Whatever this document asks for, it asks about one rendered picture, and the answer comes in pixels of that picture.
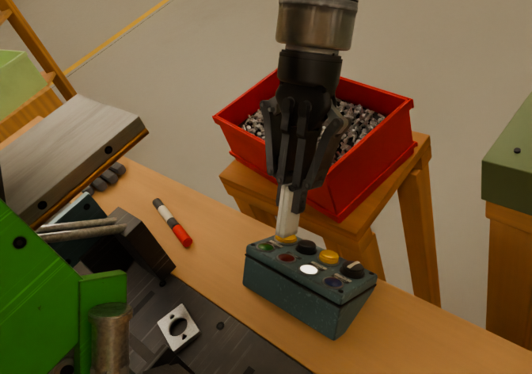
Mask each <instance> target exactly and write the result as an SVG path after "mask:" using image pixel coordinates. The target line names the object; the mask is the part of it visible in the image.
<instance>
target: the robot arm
mask: <svg viewBox="0 0 532 374"><path fill-rule="evenodd" d="M358 2H359V0H279V12H278V19H277V26H276V33H275V40H276V41H277V42H278V43H281V44H285V45H286V47H285V49H282V51H281V52H279V63H278V70H277V78H278V79H279V86H278V88H277V90H276V92H275V96H274V97H272V98H270V99H269V100H262V101H260V110H261V112H262V116H263V118H264V139H265V153H266V167H267V174H268V175H269V176H273V177H274V178H275V179H276V181H277V183H278V188H277V195H276V201H275V202H276V206H278V207H279V210H278V216H277V222H276V229H275V235H277V236H279V237H280V238H282V239H284V238H286V237H288V236H291V235H294V234H296V233H298V222H299V216H300V213H302V212H304V210H305V208H306V198H307V193H308V190H311V189H316V188H319V187H322V186H323V183H324V181H325V178H326V175H327V173H328V171H329V167H330V165H331V163H332V160H333V157H334V155H335V153H336V149H337V148H338V145H339V143H340V140H341V137H342V135H343V134H344V133H345V132H346V131H347V130H348V129H349V128H350V127H351V125H352V120H351V118H349V117H343V116H342V114H341V113H340V112H339V111H338V110H337V108H336V105H337V102H336V94H335V92H336V88H337V86H338V84H339V81H340V72H341V67H342V62H343V59H341V56H339V55H338V54H339V51H348V50H349V49H350V48H351V45H352V36H353V31H354V26H355V17H356V14H357V12H358ZM327 119H328V120H327ZM326 120H327V122H326V123H325V126H326V129H325V130H324V132H323V134H322V136H321V139H320V142H319V144H318V146H317V138H318V137H319V136H320V134H321V127H322V124H323V123H324V122H325V121H326ZM316 148H317V150H316Z"/></svg>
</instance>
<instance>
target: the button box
mask: <svg viewBox="0 0 532 374"><path fill-rule="evenodd" d="M296 238H297V241H296V242H293V243H284V242H280V241H278V240H277V239H276V235H273V236H271V237H268V238H266V239H261V240H260V241H257V242H253V243H250V244H249V245H247V247H246V254H245V256H246V257H245V266H244V273H243V281H242V284H243V285H244V286H245V287H247V288H249V289H250V290H252V291H254V292H255V293H256V294H258V295H260V296H262V297H263V298H265V299H266V300H268V301H269V302H271V303H273V304H275V305H276V306H277V307H279V308H281V309H283V310H284V311H285V312H287V313H289V314H290V315H293V316H294V317H295V318H297V319H299V320H300V321H302V322H304V323H305V324H306V325H308V326H310V327H312V328H313V329H315V330H316V331H318V332H319V333H321V334H323V335H324V336H326V337H327V338H329V339H331V340H333V341H335V340H336V339H338V338H339V337H341V336H342V335H343V334H344V333H345V332H346V330H347V329H348V328H349V326H350V325H351V323H352V321H353V320H354V319H355V317H356V316H357V314H358V313H359V311H360V310H361V308H362V307H363V305H364V304H365V303H366V301H367V299H368V298H369V296H370V295H371V293H372V292H373V291H374V287H375V286H376V282H377V279H378V275H377V274H376V273H372V272H371V271H369V270H367V269H364V272H363V275H362V276H359V277H354V276H350V275H347V274H346V273H344V272H343V271H342V265H343V263H344V262H345V261H347V260H346V259H343V258H341V257H339V260H338V262H337V263H336V264H328V263H324V262H323V261H321V260H320V259H319V254H320V252H322V251H323V250H324V249H322V248H320V247H319V246H316V250H315V251H314V252H313V253H306V252H302V251H301V250H299V249H298V242H299V241H300V240H303V239H301V238H299V237H297V236H296ZM261 243H267V244H270V245H272V246H273V249H272V250H262V249H260V248H259V247H258V245H259V244H261ZM280 254H290V255H292V256H293V257H294V260H293V261H282V260H280V259H279V255H280ZM303 265H311V266H313V267H315V268H316V269H317V272H316V273H304V272H303V271H302V270H301V269H300V268H301V266H303ZM328 277H334V278H336V279H338V280H340V281H341V282H342V285H341V286H340V287H333V286H329V285H327V284H326V283H325V278H328Z"/></svg>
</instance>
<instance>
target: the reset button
mask: <svg viewBox="0 0 532 374"><path fill-rule="evenodd" d="M319 259H320V260H321V261H323V262H324V263H328V264H336V263H337V262H338V260H339V256H338V254H337V253H336V252H334V251H332V250H323V251H322V252H320V254H319Z"/></svg>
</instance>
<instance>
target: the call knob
mask: <svg viewBox="0 0 532 374"><path fill-rule="evenodd" d="M342 271H343V272H344V273H346V274H347V275H350V276H354V277H359V276H362V275H363V272H364V268H363V265H361V264H360V262H359V261H345V262H344V263H343V265H342Z"/></svg>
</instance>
